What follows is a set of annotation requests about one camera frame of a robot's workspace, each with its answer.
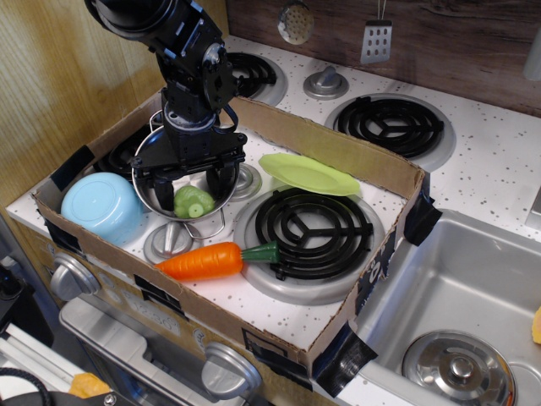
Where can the silver stovetop knob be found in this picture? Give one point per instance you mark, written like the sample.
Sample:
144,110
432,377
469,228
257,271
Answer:
170,240
248,184
326,85

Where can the light blue plastic bowl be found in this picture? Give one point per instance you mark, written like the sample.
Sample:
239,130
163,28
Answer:
105,204

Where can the silver oven knob right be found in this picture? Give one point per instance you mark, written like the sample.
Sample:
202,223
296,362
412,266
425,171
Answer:
226,374

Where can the hanging metal spatula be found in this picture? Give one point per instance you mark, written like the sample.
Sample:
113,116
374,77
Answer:
376,47

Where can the small stainless steel pot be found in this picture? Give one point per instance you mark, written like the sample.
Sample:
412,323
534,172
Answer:
224,203

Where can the silver stovetop knob front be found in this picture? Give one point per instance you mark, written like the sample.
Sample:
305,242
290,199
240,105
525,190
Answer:
170,240

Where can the orange object at right edge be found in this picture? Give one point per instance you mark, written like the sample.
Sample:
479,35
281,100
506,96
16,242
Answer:
536,326

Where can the front left black burner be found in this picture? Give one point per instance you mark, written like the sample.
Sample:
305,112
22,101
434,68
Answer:
118,159

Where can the front right black burner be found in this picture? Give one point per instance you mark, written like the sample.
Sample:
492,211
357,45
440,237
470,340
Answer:
324,242

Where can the hanging metal skimmer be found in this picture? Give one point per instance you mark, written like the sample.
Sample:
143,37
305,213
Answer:
295,22

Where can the silver oven door handle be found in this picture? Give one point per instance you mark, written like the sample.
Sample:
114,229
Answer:
141,363

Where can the back left black burner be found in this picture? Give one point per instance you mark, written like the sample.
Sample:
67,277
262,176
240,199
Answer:
259,78

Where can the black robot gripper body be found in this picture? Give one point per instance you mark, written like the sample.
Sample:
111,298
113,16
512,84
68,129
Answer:
169,154

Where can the back right black burner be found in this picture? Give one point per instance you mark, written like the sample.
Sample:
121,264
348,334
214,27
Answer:
403,124

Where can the silver oven knob left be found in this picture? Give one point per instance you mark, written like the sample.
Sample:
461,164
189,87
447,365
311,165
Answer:
71,278

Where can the light green toy broccoli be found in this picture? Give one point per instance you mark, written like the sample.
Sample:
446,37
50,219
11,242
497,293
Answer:
191,202

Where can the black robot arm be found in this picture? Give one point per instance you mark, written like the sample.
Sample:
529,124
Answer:
189,51

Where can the silver stovetop knob middle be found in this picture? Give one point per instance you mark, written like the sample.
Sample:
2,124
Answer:
248,184

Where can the silver oven knob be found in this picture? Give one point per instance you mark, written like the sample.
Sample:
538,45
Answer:
226,374
71,278

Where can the stainless steel pot lid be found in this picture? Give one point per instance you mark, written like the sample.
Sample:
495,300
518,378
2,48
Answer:
460,367

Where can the orange object bottom left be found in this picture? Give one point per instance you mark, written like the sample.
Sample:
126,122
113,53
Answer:
87,385

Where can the orange toy carrot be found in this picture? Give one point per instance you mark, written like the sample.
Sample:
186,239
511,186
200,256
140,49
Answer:
216,261

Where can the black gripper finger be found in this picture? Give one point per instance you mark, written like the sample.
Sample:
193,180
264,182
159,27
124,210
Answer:
221,182
164,192

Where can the light green plastic plate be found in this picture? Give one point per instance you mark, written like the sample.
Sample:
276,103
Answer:
308,174

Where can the black burner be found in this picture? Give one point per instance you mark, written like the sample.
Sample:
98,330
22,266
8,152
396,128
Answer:
324,242
118,159
259,78
403,124

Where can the silver stovetop knob back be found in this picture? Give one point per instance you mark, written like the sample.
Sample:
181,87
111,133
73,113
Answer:
326,85

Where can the stainless steel sink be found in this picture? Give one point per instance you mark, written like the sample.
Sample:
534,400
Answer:
466,276

